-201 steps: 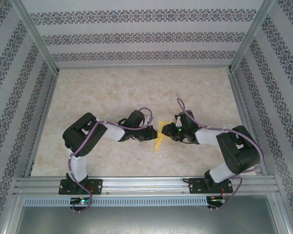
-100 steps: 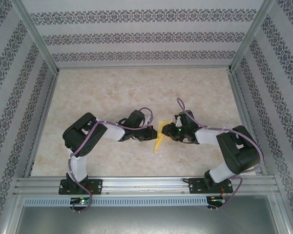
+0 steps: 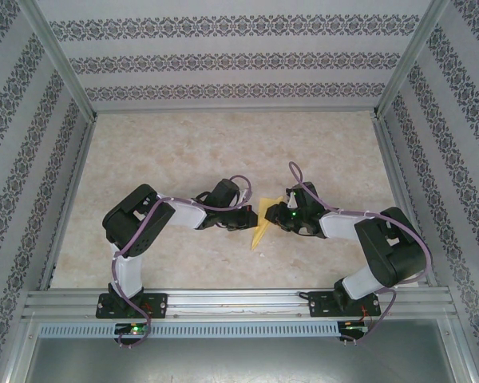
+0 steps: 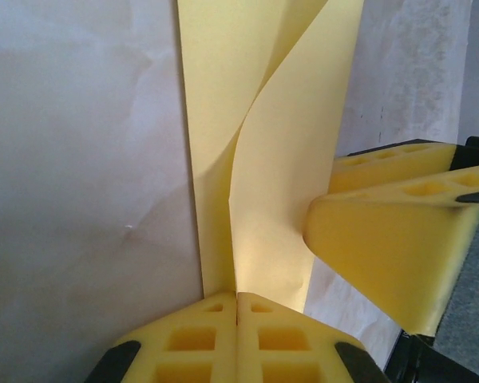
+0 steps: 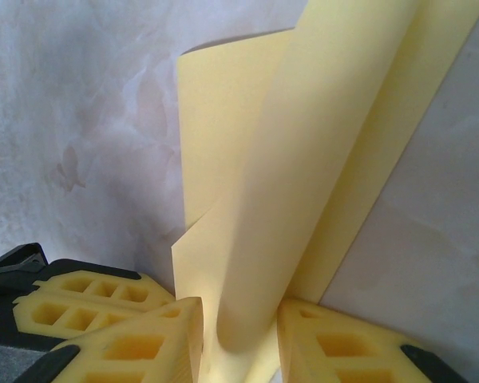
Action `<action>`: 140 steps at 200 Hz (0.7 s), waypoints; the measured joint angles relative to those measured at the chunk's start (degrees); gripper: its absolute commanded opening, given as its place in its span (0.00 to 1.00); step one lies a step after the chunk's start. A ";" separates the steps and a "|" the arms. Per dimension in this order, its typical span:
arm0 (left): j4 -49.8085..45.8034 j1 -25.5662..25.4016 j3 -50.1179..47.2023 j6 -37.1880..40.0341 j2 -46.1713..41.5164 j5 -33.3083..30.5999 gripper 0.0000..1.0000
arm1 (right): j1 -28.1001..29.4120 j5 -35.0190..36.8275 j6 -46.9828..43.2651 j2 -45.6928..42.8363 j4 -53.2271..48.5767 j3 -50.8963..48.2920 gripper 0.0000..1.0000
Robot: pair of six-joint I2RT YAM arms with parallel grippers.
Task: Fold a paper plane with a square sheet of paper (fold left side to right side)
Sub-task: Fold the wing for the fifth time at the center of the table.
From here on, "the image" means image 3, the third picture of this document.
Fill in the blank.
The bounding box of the yellow square paper sheet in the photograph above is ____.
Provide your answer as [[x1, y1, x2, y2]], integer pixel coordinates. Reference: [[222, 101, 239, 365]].
[[250, 195, 285, 251]]

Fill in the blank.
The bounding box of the grey metal sheet panel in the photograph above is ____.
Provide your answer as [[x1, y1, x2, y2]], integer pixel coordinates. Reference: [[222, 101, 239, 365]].
[[23, 334, 474, 383]]

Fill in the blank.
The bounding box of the circuit board with orange light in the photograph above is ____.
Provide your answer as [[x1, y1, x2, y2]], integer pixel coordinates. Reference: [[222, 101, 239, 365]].
[[340, 321, 371, 333]]

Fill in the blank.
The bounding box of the circuit board with green light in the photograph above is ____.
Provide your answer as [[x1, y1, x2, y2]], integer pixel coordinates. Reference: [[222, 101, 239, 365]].
[[114, 322, 150, 336]]

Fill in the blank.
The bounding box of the long aluminium mounting rail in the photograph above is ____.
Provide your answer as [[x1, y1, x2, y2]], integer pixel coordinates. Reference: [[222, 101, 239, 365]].
[[22, 285, 457, 321]]

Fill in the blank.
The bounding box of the thin aluminium wall rail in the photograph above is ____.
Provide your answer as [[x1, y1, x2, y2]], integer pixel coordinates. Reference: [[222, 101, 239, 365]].
[[93, 106, 378, 115]]

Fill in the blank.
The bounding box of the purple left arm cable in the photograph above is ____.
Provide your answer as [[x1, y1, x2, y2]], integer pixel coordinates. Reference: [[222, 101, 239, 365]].
[[110, 174, 251, 350]]

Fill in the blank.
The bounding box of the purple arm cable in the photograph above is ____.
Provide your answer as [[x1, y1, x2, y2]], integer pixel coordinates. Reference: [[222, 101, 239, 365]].
[[289, 161, 432, 344], [110, 174, 251, 350]]

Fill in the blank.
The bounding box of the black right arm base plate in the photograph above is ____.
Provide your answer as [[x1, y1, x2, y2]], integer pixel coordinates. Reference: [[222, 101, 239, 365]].
[[309, 290, 383, 319]]

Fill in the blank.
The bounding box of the aluminium side rail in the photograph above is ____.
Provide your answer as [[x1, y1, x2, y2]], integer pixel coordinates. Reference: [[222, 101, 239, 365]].
[[39, 115, 99, 290], [373, 115, 438, 286]]

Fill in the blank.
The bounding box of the grey slotted cable duct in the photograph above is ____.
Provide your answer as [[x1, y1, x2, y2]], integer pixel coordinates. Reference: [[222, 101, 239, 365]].
[[38, 321, 341, 339]]

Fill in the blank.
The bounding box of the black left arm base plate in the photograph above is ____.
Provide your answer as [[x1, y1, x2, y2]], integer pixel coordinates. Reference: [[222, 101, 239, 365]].
[[97, 292, 169, 320]]

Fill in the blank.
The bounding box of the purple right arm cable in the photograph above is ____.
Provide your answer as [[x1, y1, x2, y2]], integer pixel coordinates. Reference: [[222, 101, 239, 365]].
[[289, 161, 432, 344]]

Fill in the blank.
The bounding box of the aluminium frame post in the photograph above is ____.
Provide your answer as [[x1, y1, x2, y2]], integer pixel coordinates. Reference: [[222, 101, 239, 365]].
[[373, 0, 450, 119]]

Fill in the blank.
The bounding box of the aluminium frame leg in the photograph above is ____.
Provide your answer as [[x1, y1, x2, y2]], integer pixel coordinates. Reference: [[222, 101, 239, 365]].
[[438, 318, 479, 383], [2, 318, 41, 383]]

